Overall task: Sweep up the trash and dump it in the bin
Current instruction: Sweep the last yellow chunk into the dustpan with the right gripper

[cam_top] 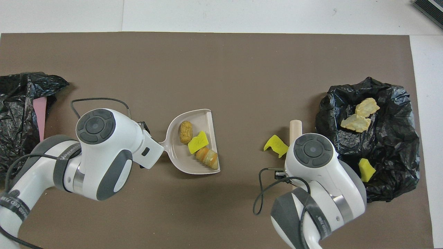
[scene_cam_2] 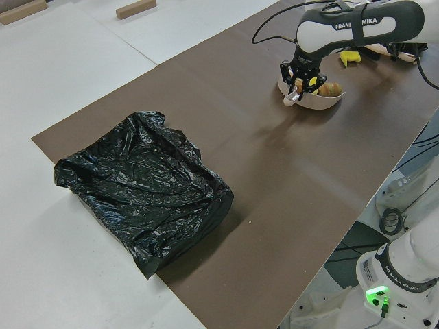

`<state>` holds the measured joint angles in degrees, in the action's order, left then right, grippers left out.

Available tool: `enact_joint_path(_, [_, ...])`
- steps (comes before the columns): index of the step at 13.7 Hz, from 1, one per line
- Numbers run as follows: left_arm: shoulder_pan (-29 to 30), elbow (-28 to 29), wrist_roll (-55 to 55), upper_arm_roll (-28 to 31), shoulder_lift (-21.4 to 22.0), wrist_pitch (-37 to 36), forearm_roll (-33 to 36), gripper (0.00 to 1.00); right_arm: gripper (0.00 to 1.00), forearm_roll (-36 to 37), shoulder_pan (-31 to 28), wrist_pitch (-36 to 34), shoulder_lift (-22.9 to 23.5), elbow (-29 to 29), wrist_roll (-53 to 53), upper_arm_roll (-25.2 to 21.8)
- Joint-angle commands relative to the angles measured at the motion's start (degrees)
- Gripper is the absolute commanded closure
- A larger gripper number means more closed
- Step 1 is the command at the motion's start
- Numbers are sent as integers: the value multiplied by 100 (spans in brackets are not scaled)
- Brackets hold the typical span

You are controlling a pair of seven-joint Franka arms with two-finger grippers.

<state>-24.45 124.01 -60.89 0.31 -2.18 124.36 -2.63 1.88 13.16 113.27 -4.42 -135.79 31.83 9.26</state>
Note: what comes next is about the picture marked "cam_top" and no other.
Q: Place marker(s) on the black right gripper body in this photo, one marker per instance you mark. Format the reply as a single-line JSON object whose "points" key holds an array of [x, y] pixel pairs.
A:
{"points": [[280, 173]]}

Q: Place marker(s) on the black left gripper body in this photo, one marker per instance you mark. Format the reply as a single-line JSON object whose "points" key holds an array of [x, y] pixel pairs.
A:
{"points": [[145, 128]]}

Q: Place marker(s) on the brown cork-like bread roll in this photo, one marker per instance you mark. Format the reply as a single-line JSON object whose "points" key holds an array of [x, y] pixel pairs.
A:
{"points": [[186, 132]]}

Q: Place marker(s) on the beige brush with black bristles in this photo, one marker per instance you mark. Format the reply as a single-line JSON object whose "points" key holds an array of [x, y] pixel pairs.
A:
{"points": [[296, 129]]}

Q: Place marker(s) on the beige plastic dustpan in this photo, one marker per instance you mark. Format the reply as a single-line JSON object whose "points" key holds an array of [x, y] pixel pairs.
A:
{"points": [[204, 119]]}

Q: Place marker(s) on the pale ridged bread chunk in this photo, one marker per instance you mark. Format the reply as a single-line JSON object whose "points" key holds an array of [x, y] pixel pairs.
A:
{"points": [[207, 158]]}

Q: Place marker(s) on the small yellow sponge piece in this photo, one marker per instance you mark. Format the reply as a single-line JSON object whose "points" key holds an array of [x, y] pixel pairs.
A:
{"points": [[367, 170]]}

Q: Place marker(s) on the pale yellow bread chunk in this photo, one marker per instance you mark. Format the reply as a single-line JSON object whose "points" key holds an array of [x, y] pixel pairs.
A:
{"points": [[355, 123]]}

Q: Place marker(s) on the orange ridged bread chunk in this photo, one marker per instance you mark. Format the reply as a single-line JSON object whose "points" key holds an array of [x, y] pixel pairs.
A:
{"points": [[367, 108]]}

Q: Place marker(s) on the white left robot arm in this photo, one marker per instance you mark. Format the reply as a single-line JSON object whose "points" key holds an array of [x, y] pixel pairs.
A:
{"points": [[104, 155]]}

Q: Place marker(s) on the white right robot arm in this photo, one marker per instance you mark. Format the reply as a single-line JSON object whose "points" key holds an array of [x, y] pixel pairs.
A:
{"points": [[322, 180]]}

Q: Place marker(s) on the pink bin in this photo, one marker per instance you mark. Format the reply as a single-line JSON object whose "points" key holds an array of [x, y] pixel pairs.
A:
{"points": [[41, 114]]}

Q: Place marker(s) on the black trash bag lined bin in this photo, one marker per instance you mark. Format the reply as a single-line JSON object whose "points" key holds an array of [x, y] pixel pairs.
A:
{"points": [[391, 145]]}

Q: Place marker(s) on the crumpled black trash bag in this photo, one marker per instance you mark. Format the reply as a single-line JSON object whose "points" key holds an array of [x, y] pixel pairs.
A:
{"points": [[14, 114]]}

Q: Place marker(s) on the notched yellow sponge piece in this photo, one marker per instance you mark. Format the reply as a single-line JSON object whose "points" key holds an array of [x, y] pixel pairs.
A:
{"points": [[276, 144]]}

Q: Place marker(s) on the brown table mat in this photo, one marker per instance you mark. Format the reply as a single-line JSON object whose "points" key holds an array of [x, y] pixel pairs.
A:
{"points": [[221, 62]]}

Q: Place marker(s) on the dark ribbed panel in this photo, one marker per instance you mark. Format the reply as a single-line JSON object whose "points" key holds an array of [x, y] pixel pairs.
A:
{"points": [[431, 8]]}

